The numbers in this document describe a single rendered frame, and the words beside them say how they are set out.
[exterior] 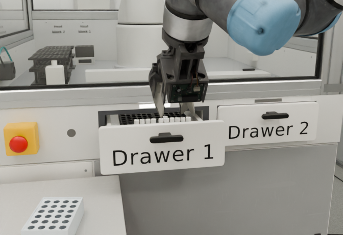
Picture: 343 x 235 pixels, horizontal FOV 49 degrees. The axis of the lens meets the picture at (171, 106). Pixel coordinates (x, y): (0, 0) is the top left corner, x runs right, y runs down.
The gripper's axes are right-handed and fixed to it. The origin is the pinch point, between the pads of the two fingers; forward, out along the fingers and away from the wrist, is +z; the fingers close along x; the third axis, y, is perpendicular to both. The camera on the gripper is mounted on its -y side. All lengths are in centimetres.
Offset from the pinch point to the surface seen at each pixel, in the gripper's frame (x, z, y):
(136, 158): -6.4, 17.2, 0.0
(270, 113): 30.4, 17.7, -11.2
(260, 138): 29.3, 26.0, -9.3
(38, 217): -26.6, 16.4, 12.4
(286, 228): 40, 52, 6
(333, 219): 115, 141, -31
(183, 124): 4.6, 11.0, -4.1
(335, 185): 143, 163, -63
